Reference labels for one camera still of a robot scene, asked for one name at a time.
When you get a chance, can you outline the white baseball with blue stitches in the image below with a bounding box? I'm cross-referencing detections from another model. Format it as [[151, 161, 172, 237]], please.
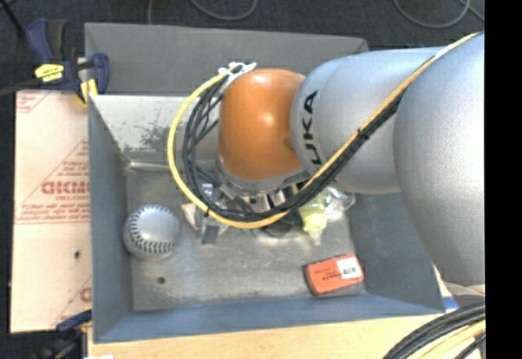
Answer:
[[122, 203, 182, 262]]

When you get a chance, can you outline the clear bottle with yellow liquid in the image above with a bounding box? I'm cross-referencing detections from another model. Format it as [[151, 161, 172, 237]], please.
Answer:
[[296, 190, 356, 247]]

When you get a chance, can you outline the orange flat block white label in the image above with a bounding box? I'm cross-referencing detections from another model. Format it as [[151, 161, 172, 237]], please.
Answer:
[[302, 252, 365, 298]]

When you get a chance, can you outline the grey metal bin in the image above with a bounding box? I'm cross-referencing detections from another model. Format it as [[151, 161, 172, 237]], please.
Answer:
[[84, 22, 448, 344]]

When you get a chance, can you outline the brown cardboard board red print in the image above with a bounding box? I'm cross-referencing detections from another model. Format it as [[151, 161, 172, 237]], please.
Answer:
[[8, 89, 95, 335]]

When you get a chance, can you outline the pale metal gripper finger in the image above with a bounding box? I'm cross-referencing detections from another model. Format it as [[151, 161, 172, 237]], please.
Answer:
[[201, 213, 222, 246], [200, 182, 216, 207]]

